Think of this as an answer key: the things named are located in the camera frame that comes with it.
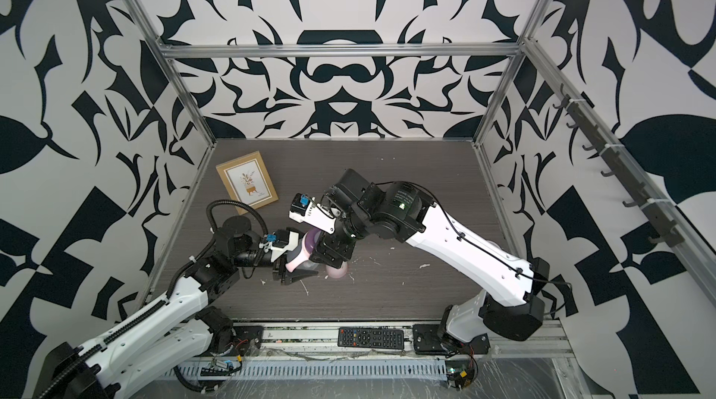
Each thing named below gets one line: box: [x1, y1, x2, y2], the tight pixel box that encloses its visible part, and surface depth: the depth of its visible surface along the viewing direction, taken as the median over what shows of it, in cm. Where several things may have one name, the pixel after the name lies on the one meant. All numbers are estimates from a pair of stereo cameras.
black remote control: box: [337, 327, 405, 350], surface depth 76 cm
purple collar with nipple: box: [304, 228, 322, 255], surface depth 59 cm
